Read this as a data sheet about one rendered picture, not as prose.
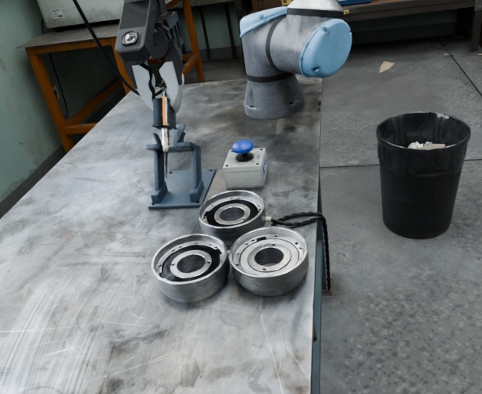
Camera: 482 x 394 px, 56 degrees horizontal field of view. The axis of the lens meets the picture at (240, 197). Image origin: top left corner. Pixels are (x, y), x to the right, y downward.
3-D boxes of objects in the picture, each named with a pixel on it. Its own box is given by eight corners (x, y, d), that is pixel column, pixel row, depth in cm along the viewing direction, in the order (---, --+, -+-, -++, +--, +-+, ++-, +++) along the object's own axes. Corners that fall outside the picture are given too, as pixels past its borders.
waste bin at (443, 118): (467, 244, 178) (482, 146, 155) (378, 245, 185) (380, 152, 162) (448, 196, 206) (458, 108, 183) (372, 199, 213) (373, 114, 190)
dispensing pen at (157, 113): (153, 177, 75) (151, 77, 76) (162, 179, 79) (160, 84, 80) (166, 177, 75) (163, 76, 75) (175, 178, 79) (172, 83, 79)
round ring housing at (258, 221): (194, 248, 70) (188, 227, 68) (212, 209, 78) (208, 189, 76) (261, 250, 67) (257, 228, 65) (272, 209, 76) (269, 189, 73)
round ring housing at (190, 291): (172, 318, 58) (164, 295, 56) (149, 273, 67) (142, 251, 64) (244, 285, 61) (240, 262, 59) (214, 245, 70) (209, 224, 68)
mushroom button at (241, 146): (255, 171, 82) (251, 147, 80) (233, 173, 83) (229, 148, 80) (258, 161, 86) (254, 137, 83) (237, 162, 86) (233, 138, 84)
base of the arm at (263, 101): (249, 98, 122) (244, 62, 117) (305, 94, 118) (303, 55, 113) (240, 121, 109) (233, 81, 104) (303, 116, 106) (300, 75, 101)
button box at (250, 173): (264, 188, 82) (261, 163, 79) (226, 189, 84) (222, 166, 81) (269, 166, 89) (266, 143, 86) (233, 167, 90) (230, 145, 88)
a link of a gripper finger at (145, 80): (167, 104, 83) (161, 52, 78) (158, 117, 78) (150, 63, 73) (151, 103, 83) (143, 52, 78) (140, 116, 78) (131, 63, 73)
